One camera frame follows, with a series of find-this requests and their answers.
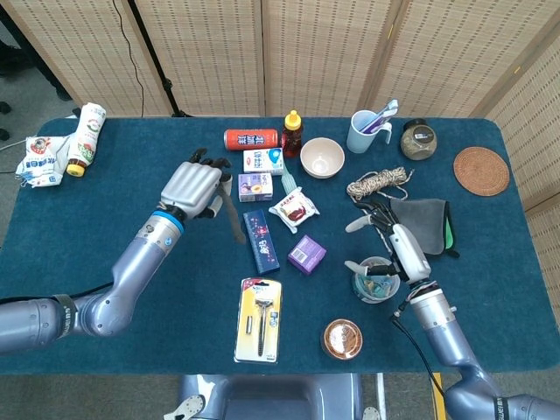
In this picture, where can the beige bowl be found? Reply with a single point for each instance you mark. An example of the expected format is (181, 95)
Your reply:
(321, 159)

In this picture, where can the long dark blue box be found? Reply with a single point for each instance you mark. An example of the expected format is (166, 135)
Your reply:
(261, 240)

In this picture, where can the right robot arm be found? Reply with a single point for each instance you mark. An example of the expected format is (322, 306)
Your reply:
(442, 332)

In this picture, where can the black chair caster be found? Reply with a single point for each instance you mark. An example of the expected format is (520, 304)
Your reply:
(3, 135)
(4, 108)

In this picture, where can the white perforated foot plate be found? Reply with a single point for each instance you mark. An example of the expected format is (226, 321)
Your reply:
(371, 413)
(188, 407)

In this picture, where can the light blue mug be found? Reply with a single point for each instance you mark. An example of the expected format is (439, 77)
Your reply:
(359, 140)

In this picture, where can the white crumpled food bag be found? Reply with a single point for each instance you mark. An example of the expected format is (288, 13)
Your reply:
(39, 162)

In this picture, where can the grey cloth green lining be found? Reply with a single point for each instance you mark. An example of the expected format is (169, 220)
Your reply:
(431, 227)

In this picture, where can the blue felt table cover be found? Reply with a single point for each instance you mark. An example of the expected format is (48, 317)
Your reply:
(184, 315)

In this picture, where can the white bottle yellow cap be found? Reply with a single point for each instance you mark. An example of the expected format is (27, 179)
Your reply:
(87, 135)

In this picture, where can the clear tub binder clips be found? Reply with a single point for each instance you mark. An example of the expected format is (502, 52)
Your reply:
(376, 291)

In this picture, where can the honey bottle yellow cap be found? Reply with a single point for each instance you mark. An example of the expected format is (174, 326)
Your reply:
(292, 137)

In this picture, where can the yellow razor blister pack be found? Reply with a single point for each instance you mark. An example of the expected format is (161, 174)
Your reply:
(251, 306)

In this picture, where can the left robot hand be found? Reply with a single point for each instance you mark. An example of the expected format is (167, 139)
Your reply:
(190, 184)

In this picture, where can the purple white drink carton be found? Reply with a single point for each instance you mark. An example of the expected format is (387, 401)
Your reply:
(255, 187)

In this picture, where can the yellow floor tape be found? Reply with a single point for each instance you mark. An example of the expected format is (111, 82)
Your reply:
(435, 380)

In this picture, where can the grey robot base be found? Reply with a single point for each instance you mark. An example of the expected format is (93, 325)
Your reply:
(271, 398)

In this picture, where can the grey twisted stick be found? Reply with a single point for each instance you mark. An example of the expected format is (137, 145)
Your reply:
(234, 219)

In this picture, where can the white blue milk carton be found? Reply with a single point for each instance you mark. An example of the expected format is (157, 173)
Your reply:
(262, 161)

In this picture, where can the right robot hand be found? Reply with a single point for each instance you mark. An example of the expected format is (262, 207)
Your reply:
(409, 251)

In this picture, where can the white purple toothpaste tube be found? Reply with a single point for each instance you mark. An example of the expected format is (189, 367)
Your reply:
(385, 114)

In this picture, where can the orange drink can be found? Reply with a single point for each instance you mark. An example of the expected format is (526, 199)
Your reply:
(251, 140)

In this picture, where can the round woven coaster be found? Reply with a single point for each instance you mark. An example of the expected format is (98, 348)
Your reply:
(481, 171)

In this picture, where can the black tripod stand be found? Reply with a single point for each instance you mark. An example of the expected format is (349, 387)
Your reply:
(166, 83)

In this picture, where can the white table leg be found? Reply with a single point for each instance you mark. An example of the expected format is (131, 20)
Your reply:
(380, 394)

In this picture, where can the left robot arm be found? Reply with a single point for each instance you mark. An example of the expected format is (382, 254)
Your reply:
(131, 271)

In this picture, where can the white snack packet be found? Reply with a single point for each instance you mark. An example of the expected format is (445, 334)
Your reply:
(294, 208)

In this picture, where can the small purple box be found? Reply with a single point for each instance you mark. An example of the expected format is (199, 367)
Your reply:
(306, 254)

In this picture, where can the round copper tin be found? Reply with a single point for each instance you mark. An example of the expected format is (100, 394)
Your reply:
(342, 339)

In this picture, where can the glass jar black lid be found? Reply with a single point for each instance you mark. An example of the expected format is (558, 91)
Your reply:
(418, 142)

